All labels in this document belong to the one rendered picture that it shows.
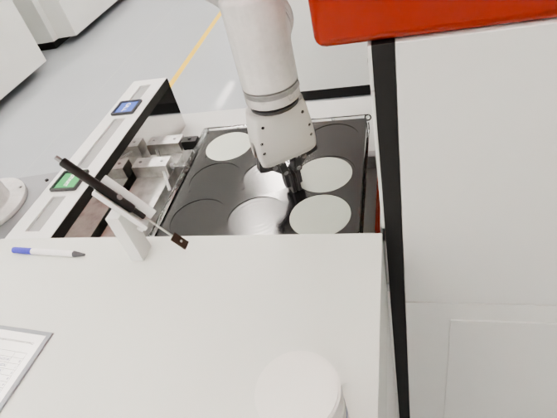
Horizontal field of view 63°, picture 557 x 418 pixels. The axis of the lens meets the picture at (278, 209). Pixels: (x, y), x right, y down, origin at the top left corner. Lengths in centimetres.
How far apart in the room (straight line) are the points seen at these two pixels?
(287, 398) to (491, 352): 50
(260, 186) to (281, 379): 49
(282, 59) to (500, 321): 49
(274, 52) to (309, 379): 42
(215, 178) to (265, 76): 30
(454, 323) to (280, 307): 31
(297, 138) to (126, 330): 37
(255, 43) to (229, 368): 40
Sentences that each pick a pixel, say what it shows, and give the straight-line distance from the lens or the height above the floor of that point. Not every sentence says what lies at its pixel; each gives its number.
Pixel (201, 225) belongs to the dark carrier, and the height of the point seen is 90.
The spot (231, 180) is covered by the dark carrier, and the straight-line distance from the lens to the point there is 87.
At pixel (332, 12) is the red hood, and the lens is 45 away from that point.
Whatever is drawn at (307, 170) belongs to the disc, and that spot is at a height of 90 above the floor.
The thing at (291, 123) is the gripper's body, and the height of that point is 104.
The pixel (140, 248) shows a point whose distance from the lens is 67.
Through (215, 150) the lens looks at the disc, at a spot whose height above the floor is 90.
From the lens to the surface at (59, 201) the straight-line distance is 92.
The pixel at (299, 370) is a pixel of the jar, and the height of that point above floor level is 106.
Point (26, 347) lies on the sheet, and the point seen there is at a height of 97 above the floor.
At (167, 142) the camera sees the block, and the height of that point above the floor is 91.
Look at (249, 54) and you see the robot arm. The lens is 64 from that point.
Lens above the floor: 140
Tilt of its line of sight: 41 degrees down
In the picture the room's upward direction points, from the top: 16 degrees counter-clockwise
